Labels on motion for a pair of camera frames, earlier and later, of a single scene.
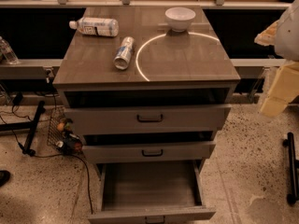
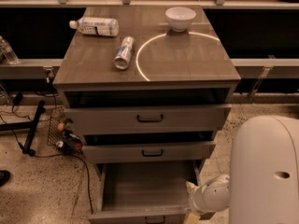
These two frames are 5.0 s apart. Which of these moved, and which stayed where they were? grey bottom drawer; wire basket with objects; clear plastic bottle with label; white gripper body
Moved: white gripper body
Stayed: wire basket with objects; clear plastic bottle with label; grey bottom drawer
